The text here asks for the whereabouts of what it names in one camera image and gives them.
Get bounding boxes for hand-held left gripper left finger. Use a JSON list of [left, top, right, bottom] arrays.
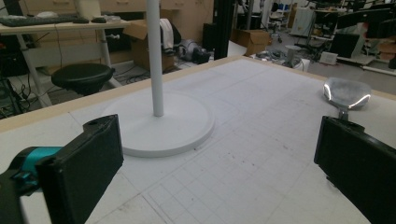
[[9, 114, 124, 224]]

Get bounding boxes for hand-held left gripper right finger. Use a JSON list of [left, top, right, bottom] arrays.
[[313, 116, 396, 224]]

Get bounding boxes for silver metal spoon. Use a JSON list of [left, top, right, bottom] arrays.
[[322, 77, 372, 120]]

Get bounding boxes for black round stool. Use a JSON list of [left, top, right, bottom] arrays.
[[50, 63, 116, 96]]

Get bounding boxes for white stand with round base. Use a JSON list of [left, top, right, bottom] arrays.
[[102, 0, 216, 158]]

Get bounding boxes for small white box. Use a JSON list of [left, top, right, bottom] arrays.
[[319, 50, 339, 65]]

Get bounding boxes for black monitor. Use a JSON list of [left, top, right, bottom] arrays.
[[330, 33, 361, 59]]

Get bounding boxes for open cardboard box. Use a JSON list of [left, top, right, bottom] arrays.
[[122, 19, 176, 73]]

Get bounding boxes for white desk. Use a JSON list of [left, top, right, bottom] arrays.
[[0, 20, 132, 108]]

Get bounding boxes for black keyboard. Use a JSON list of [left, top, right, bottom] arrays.
[[0, 14, 91, 27]]

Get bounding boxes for white cloth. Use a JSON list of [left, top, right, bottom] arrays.
[[159, 18, 175, 50]]

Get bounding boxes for grey bag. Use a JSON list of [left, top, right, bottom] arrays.
[[177, 38, 212, 64]]

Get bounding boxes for closed cardboard box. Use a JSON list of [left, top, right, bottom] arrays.
[[231, 28, 271, 57]]

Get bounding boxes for office chair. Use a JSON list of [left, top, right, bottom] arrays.
[[268, 2, 285, 44]]

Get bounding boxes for black metal pillar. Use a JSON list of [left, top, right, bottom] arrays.
[[213, 0, 235, 61]]

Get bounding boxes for black floor cables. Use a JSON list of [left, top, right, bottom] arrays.
[[0, 73, 41, 119]]

